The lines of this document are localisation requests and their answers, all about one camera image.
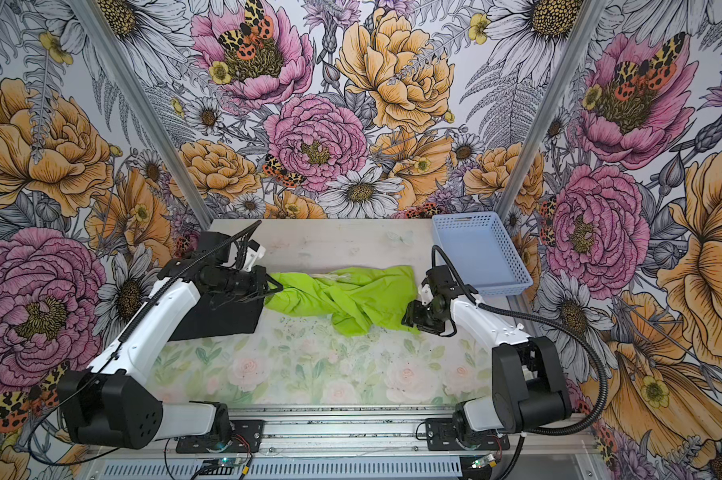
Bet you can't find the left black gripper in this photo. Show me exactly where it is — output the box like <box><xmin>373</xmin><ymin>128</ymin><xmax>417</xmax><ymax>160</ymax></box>
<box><xmin>208</xmin><ymin>265</ymin><xmax>282</xmax><ymax>303</ymax></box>

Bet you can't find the lime green towel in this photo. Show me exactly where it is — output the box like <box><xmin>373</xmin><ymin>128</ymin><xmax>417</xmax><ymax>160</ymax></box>
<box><xmin>265</xmin><ymin>266</ymin><xmax>418</xmax><ymax>337</ymax></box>

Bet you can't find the black garment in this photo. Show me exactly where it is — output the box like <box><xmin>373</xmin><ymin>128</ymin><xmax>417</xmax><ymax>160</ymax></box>
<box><xmin>170</xmin><ymin>295</ymin><xmax>264</xmax><ymax>341</ymax></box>

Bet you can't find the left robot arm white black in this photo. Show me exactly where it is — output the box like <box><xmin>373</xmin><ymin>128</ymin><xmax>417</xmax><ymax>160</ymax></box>
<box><xmin>58</xmin><ymin>224</ymin><xmax>283</xmax><ymax>450</ymax></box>

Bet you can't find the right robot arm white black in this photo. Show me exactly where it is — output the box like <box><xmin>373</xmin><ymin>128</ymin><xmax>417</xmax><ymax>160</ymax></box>
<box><xmin>402</xmin><ymin>265</ymin><xmax>572</xmax><ymax>447</ymax></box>

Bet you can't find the light blue plastic basket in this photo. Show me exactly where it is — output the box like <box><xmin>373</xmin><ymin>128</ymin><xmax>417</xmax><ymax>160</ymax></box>
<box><xmin>432</xmin><ymin>212</ymin><xmax>533</xmax><ymax>298</ymax></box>

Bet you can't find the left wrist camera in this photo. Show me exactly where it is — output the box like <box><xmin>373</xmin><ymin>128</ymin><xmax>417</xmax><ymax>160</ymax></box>
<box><xmin>240</xmin><ymin>240</ymin><xmax>266</xmax><ymax>272</ymax></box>

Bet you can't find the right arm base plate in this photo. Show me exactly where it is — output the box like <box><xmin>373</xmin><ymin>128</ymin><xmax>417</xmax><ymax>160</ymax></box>
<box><xmin>416</xmin><ymin>418</ymin><xmax>510</xmax><ymax>451</ymax></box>

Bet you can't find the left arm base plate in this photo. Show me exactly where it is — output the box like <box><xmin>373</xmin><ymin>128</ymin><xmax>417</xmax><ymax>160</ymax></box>
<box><xmin>175</xmin><ymin>420</ymin><xmax>265</xmax><ymax>454</ymax></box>

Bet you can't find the white vented cable duct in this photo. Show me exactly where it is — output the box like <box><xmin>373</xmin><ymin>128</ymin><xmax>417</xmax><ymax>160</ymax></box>
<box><xmin>92</xmin><ymin>456</ymin><xmax>463</xmax><ymax>479</ymax></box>

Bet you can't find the aluminium rail frame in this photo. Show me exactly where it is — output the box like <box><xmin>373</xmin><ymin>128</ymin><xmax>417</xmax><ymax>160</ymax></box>
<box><xmin>103</xmin><ymin>405</ymin><xmax>596</xmax><ymax>460</ymax></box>

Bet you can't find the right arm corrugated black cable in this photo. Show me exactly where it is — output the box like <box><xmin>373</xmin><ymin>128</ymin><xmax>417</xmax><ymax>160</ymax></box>
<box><xmin>431</xmin><ymin>244</ymin><xmax>610</xmax><ymax>480</ymax></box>

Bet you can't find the left aluminium corner post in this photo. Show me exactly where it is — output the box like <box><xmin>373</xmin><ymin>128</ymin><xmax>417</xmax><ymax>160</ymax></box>
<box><xmin>71</xmin><ymin>1</ymin><xmax>214</xmax><ymax>230</ymax></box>

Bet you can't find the aluminium corner post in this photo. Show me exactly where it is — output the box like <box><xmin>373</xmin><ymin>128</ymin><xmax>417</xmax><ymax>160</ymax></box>
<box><xmin>71</xmin><ymin>1</ymin><xmax>214</xmax><ymax>230</ymax></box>
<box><xmin>495</xmin><ymin>0</ymin><xmax>607</xmax><ymax>220</ymax></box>

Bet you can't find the right aluminium corner post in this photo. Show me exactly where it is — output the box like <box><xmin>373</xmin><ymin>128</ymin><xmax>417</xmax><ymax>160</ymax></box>
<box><xmin>495</xmin><ymin>0</ymin><xmax>607</xmax><ymax>220</ymax></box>

